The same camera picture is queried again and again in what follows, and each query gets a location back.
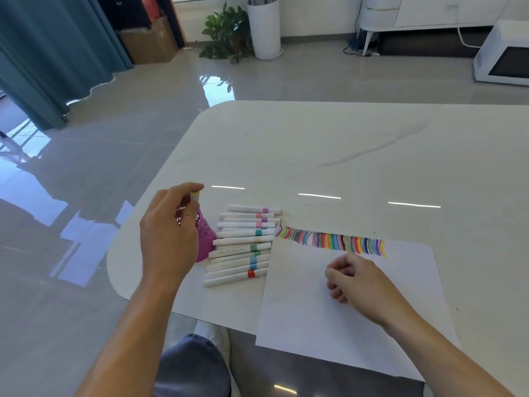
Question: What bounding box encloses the person's right hand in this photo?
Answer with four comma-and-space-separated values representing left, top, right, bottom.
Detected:
325, 253, 404, 328

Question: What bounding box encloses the person's left hand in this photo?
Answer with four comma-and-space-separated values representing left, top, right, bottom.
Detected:
140, 183, 206, 282

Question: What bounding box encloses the person's right forearm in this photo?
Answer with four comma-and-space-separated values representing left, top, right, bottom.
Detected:
380, 302, 515, 397

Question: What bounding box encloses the person's left forearm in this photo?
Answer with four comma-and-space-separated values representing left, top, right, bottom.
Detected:
74, 273, 183, 397

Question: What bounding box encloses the pink mesh pen holder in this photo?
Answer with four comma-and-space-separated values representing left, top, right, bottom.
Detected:
176, 206, 218, 263

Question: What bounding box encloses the white paper with coloured strokes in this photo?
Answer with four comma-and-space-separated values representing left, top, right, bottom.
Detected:
255, 225, 462, 383

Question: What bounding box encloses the row of white markers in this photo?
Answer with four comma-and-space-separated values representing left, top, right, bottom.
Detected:
202, 204, 283, 289

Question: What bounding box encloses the person's white shoe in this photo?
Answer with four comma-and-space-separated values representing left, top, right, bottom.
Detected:
193, 320, 231, 368

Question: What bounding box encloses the person's leg in grey jeans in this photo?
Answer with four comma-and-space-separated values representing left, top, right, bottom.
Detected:
155, 333, 232, 397

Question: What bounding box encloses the brown cardboard box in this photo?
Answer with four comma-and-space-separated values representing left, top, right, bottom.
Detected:
117, 15, 179, 66

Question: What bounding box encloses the green potted plant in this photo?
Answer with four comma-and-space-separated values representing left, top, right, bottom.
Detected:
199, 1, 254, 65

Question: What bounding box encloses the tall white floor vase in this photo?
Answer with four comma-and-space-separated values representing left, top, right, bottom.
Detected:
247, 0, 284, 61

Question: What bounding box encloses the teal curtain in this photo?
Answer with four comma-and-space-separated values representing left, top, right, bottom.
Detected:
0, 0, 135, 131

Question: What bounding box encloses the white standing appliance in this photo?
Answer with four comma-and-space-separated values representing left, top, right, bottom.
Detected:
357, 0, 404, 57

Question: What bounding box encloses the white microwave oven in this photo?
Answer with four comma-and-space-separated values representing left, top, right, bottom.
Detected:
473, 19, 529, 87

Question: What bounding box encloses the white cabinet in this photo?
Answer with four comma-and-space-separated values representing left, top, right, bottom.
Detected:
378, 0, 529, 59

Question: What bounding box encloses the black floor cable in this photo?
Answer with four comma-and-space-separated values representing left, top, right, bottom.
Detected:
342, 36, 381, 57

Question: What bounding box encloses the white power cable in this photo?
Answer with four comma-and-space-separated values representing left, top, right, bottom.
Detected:
456, 4, 482, 49

